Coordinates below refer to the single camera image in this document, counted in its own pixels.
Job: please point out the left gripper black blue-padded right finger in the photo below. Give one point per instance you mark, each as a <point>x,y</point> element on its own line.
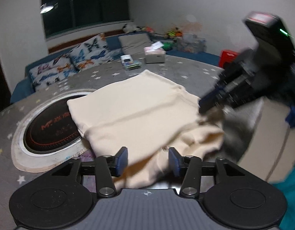
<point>191,169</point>

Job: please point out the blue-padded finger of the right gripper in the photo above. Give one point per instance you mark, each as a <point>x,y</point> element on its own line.
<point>215,98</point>

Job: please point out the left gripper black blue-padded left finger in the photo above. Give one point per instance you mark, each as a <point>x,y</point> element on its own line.
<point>66,179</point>

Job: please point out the cream sweatshirt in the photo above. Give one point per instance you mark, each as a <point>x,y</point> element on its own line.
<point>147,114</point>

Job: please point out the red plastic stool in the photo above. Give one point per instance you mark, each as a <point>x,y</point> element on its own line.
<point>227,56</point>

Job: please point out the clear plastic storage bin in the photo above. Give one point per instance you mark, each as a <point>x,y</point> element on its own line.
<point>191,43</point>

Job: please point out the round black induction cooktop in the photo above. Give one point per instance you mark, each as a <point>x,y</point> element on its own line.
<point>51,128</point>

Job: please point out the yellow orange plush toys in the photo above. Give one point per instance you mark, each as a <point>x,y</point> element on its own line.
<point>173,33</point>

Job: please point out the white tissue box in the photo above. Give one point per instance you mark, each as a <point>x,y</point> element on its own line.
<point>155,53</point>

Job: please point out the grey star-patterned table cover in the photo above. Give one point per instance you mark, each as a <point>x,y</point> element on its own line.
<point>17,168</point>

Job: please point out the grey plain cushion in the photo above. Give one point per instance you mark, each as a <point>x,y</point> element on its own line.
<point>135,43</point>

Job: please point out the small white card box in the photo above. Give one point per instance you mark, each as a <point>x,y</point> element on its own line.
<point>126,59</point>

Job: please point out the left butterfly pillow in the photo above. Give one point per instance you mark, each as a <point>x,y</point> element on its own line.
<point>47,74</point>

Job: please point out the butterfly pillow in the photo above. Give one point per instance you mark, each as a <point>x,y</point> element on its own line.
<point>47,74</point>
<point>92,52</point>

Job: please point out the black white plush toy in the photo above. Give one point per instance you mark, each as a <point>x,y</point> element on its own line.
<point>130,28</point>

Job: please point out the right butterfly pillow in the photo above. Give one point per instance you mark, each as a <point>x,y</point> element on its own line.
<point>92,52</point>

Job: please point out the blue sofa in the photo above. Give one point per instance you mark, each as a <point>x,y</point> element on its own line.
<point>25,88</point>

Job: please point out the dark window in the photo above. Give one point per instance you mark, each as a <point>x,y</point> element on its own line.
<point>68,15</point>

